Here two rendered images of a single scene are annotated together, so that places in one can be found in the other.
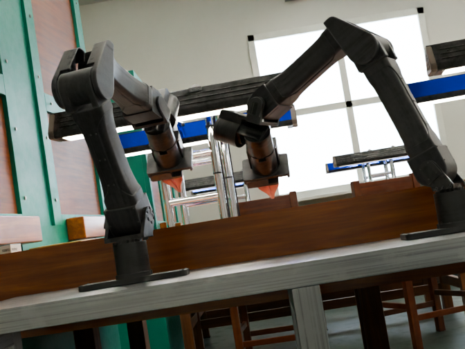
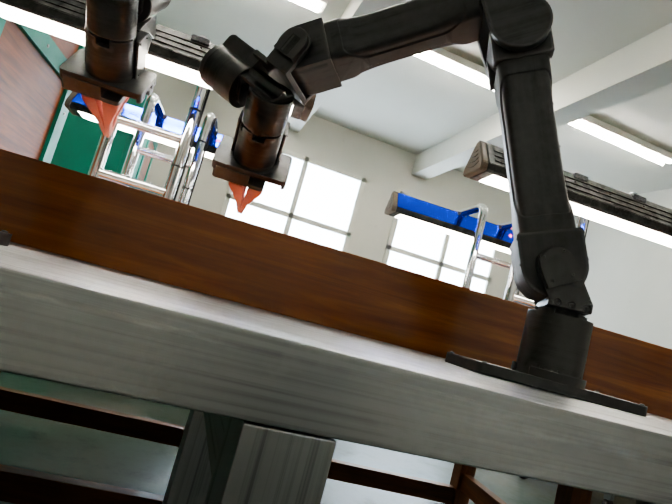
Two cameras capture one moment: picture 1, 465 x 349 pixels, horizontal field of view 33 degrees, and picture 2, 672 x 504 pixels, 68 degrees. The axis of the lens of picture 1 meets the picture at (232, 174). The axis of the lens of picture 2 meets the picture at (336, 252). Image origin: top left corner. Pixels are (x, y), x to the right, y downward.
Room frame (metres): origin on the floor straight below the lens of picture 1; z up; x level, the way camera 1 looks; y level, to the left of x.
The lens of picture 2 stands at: (1.02, -0.02, 0.69)
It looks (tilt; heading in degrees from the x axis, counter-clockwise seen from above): 7 degrees up; 343
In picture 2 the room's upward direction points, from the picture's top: 15 degrees clockwise
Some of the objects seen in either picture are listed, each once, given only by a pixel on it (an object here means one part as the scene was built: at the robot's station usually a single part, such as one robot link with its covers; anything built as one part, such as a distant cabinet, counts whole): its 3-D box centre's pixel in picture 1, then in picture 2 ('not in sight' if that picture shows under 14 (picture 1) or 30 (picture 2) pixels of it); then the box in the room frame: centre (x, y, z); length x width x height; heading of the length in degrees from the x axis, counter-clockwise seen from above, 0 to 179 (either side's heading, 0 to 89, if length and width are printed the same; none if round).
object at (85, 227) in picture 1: (90, 227); not in sight; (2.64, 0.51, 0.83); 0.30 x 0.06 x 0.07; 174
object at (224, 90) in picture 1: (167, 106); (153, 42); (1.98, 0.14, 1.08); 0.62 x 0.08 x 0.07; 84
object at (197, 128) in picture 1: (202, 131); (182, 134); (2.53, 0.07, 1.08); 0.62 x 0.08 x 0.07; 84
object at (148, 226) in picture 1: (127, 226); not in sight; (1.46, 0.21, 0.77); 0.09 x 0.06 x 0.06; 71
